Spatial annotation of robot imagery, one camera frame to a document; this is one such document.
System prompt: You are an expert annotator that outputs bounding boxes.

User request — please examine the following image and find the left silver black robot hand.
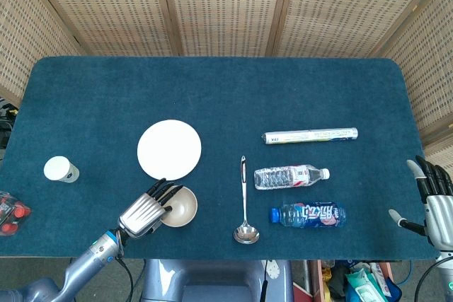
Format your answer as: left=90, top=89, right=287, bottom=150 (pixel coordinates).
left=117, top=178, right=184, bottom=240

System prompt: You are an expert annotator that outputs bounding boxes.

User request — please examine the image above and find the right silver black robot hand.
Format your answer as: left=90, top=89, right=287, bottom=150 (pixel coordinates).
left=388, top=155, right=453, bottom=254

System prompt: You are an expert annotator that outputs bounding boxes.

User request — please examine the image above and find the beige bowl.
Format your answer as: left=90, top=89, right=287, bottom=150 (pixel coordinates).
left=159, top=187, right=198, bottom=228

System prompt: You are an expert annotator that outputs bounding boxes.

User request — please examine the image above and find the white paper cup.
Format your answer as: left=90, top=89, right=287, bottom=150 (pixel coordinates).
left=43, top=156, right=81, bottom=185

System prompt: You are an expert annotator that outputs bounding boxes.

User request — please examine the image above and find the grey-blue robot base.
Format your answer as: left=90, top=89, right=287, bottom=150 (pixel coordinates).
left=141, top=258, right=295, bottom=302

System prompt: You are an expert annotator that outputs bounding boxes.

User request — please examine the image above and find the white round plate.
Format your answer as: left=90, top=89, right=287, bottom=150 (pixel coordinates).
left=137, top=120, right=202, bottom=182

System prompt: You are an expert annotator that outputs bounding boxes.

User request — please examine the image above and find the blue bag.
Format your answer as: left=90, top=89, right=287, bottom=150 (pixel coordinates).
left=380, top=275, right=404, bottom=302

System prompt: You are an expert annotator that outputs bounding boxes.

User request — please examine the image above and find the green white pouch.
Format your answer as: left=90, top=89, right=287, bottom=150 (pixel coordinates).
left=345, top=268, right=389, bottom=302

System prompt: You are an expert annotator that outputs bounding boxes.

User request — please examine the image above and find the steel ladle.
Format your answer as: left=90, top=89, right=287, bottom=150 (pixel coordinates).
left=232, top=155, right=260, bottom=245

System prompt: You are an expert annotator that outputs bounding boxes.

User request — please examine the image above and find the red capped bottle pack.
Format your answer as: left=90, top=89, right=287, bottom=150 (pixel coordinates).
left=0, top=190, right=33, bottom=238

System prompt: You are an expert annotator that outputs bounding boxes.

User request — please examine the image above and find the blue label drink bottle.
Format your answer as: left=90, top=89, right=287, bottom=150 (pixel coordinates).
left=270, top=202, right=348, bottom=229

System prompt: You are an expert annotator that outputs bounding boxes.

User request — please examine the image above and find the red storage box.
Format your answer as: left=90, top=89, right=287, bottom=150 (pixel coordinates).
left=306, top=259, right=396, bottom=302

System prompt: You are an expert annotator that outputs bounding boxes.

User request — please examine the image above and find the dark blue table mat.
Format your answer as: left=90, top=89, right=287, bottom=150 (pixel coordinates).
left=0, top=56, right=445, bottom=260

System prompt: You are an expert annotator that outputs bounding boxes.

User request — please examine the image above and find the clear water bottle white cap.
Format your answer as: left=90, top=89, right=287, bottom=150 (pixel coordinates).
left=253, top=164, right=331, bottom=191

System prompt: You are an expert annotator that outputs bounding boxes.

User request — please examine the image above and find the woven bamboo screen panel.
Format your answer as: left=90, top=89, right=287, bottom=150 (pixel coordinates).
left=369, top=0, right=453, bottom=190
left=0, top=0, right=84, bottom=107
left=150, top=0, right=294, bottom=57
left=265, top=0, right=453, bottom=59
left=23, top=0, right=183, bottom=57

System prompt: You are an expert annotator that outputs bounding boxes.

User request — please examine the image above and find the plastic wrap roll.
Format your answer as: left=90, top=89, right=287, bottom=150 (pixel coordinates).
left=261, top=127, right=360, bottom=146

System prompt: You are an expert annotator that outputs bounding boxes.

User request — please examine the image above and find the black equipment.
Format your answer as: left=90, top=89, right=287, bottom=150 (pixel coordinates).
left=0, top=96, right=18, bottom=149

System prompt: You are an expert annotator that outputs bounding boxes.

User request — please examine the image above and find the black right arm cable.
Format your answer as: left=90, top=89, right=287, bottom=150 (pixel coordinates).
left=415, top=257, right=443, bottom=302

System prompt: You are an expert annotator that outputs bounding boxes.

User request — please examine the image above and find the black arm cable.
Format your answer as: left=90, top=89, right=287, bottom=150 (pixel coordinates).
left=115, top=257, right=135, bottom=302
left=415, top=257, right=443, bottom=302

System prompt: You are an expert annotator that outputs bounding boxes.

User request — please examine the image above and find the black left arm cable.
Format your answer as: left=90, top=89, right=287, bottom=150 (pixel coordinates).
left=115, top=257, right=135, bottom=302

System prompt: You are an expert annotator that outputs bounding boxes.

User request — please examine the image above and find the white perforated bracket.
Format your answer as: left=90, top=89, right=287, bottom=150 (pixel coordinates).
left=265, top=260, right=282, bottom=281

